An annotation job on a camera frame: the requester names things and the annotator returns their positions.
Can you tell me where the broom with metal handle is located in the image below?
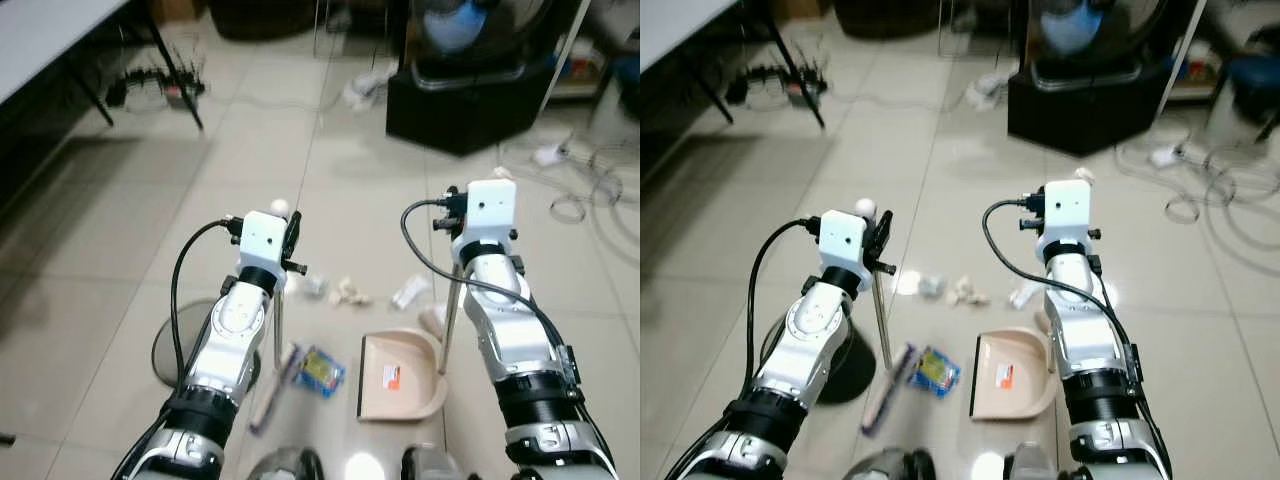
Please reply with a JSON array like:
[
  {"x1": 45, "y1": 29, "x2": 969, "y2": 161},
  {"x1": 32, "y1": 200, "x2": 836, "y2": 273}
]
[
  {"x1": 853, "y1": 198, "x2": 919, "y2": 438},
  {"x1": 248, "y1": 198, "x2": 304, "y2": 438}
]

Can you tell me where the beige dustpan with long handle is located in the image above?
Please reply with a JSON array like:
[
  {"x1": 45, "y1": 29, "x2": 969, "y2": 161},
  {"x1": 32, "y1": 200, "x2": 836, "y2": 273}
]
[
  {"x1": 968, "y1": 168, "x2": 1096, "y2": 421},
  {"x1": 357, "y1": 168, "x2": 519, "y2": 423}
]

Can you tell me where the beige crumpled paper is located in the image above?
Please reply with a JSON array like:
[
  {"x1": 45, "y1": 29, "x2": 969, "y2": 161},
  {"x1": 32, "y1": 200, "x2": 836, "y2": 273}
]
[
  {"x1": 948, "y1": 276, "x2": 991, "y2": 307},
  {"x1": 333, "y1": 277, "x2": 373, "y2": 308}
]

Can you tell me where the blue snack packet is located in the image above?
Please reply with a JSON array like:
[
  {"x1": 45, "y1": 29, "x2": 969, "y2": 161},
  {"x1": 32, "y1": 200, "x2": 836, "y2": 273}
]
[
  {"x1": 299, "y1": 346, "x2": 347, "y2": 399},
  {"x1": 914, "y1": 346, "x2": 962, "y2": 399}
]

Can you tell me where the black round waste bin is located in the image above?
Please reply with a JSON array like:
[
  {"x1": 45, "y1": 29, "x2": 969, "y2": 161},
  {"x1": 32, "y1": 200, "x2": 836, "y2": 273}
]
[
  {"x1": 151, "y1": 297, "x2": 263, "y2": 389},
  {"x1": 762, "y1": 298, "x2": 903, "y2": 404}
]

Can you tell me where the white crumpled bag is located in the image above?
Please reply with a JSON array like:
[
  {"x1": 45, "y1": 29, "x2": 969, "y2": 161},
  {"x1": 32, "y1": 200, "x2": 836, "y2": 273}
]
[
  {"x1": 341, "y1": 61, "x2": 400, "y2": 114},
  {"x1": 962, "y1": 68, "x2": 1013, "y2": 113}
]

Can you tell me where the black slanted table leg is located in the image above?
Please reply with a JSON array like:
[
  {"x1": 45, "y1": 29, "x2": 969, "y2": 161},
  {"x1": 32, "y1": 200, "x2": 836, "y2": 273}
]
[
  {"x1": 765, "y1": 0, "x2": 829, "y2": 132},
  {"x1": 140, "y1": 0, "x2": 207, "y2": 134}
]

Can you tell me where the black power strip with plugs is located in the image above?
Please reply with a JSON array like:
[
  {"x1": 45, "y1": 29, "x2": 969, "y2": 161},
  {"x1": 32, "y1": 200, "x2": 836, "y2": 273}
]
[
  {"x1": 104, "y1": 66, "x2": 208, "y2": 111},
  {"x1": 734, "y1": 62, "x2": 833, "y2": 108}
]

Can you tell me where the dark round basket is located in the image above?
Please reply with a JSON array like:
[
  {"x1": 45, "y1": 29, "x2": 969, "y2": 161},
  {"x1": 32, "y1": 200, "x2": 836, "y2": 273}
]
[
  {"x1": 831, "y1": 0, "x2": 947, "y2": 41},
  {"x1": 207, "y1": 0, "x2": 320, "y2": 43}
]

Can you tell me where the robot left leg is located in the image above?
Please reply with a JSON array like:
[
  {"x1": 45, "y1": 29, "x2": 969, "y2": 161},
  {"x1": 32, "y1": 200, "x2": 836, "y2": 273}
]
[
  {"x1": 244, "y1": 446, "x2": 327, "y2": 480},
  {"x1": 849, "y1": 446, "x2": 937, "y2": 480}
]

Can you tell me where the robot leg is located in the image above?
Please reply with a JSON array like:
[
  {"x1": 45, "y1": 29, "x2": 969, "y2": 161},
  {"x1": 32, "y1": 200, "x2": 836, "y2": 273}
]
[
  {"x1": 399, "y1": 444, "x2": 467, "y2": 480},
  {"x1": 244, "y1": 446, "x2": 327, "y2": 480},
  {"x1": 1002, "y1": 442, "x2": 1062, "y2": 480},
  {"x1": 849, "y1": 446, "x2": 937, "y2": 480}
]

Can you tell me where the robot right leg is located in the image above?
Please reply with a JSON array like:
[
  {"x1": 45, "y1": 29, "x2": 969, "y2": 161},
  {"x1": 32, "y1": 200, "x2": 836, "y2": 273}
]
[
  {"x1": 399, "y1": 444, "x2": 467, "y2": 480},
  {"x1": 1002, "y1": 442, "x2": 1062, "y2": 480}
]

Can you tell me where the white table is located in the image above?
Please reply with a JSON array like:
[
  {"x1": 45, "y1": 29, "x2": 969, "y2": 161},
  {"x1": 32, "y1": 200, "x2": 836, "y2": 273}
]
[
  {"x1": 640, "y1": 0, "x2": 742, "y2": 73},
  {"x1": 0, "y1": 0, "x2": 132, "y2": 106}
]

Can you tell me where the blue round container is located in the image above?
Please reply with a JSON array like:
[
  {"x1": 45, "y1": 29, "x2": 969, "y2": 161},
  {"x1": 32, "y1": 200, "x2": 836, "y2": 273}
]
[
  {"x1": 1227, "y1": 54, "x2": 1280, "y2": 127},
  {"x1": 612, "y1": 54, "x2": 641, "y2": 113}
]

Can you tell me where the white slanted pole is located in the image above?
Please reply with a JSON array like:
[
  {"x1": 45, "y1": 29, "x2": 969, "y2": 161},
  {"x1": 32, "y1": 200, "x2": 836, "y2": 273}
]
[
  {"x1": 538, "y1": 0, "x2": 594, "y2": 119},
  {"x1": 1164, "y1": 0, "x2": 1212, "y2": 103}
]

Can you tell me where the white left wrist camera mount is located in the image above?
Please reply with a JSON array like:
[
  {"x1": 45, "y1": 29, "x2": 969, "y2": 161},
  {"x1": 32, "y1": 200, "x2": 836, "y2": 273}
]
[
  {"x1": 818, "y1": 210, "x2": 877, "y2": 278},
  {"x1": 236, "y1": 210, "x2": 293, "y2": 277}
]

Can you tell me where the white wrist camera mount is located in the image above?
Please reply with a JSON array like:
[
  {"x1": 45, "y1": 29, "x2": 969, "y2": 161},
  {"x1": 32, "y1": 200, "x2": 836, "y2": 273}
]
[
  {"x1": 818, "y1": 210, "x2": 877, "y2": 278},
  {"x1": 1034, "y1": 179, "x2": 1097, "y2": 265},
  {"x1": 450, "y1": 179, "x2": 519, "y2": 267},
  {"x1": 236, "y1": 210, "x2": 293, "y2": 277}
]

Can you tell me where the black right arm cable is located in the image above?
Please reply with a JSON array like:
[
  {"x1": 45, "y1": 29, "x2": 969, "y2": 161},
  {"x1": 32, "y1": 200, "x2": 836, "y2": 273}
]
[
  {"x1": 400, "y1": 198, "x2": 583, "y2": 401},
  {"x1": 981, "y1": 198, "x2": 1148, "y2": 393}
]

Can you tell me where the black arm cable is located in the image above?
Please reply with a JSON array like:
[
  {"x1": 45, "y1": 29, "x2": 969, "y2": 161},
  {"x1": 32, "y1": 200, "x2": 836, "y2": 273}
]
[
  {"x1": 744, "y1": 216, "x2": 824, "y2": 386},
  {"x1": 168, "y1": 216, "x2": 244, "y2": 389},
  {"x1": 981, "y1": 198, "x2": 1148, "y2": 393},
  {"x1": 400, "y1": 198, "x2": 583, "y2": 401}
]

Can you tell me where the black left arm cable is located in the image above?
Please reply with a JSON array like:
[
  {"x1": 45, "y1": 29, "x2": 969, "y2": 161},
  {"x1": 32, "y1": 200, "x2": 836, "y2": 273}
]
[
  {"x1": 168, "y1": 216, "x2": 244, "y2": 389},
  {"x1": 744, "y1": 216, "x2": 824, "y2": 386}
]

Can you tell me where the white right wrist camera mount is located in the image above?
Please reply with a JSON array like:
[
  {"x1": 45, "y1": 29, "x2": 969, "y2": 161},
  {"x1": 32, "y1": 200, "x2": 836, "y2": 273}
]
[
  {"x1": 1034, "y1": 179, "x2": 1097, "y2": 265},
  {"x1": 450, "y1": 179, "x2": 519, "y2": 267}
]

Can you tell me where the white looped cable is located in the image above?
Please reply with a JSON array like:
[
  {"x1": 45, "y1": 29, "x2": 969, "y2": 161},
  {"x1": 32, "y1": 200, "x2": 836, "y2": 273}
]
[
  {"x1": 498, "y1": 128, "x2": 641, "y2": 227},
  {"x1": 1114, "y1": 132, "x2": 1280, "y2": 227}
]

